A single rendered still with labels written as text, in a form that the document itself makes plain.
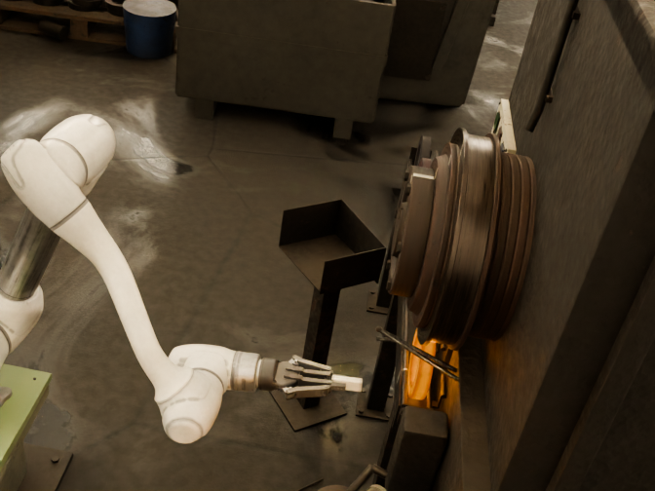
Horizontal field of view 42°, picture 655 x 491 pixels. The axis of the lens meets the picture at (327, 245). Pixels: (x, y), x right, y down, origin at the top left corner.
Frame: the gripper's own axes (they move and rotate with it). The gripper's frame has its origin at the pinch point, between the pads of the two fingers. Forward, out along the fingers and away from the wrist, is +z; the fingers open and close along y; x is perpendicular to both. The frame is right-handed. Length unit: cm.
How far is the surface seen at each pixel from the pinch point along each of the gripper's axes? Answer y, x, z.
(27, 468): -15, -65, -92
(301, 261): -62, -13, -18
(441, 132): -274, -77, 33
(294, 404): -59, -72, -18
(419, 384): -2.0, 0.4, 16.7
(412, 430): 15.5, 4.1, 15.1
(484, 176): -3, 56, 23
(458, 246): 8, 47, 19
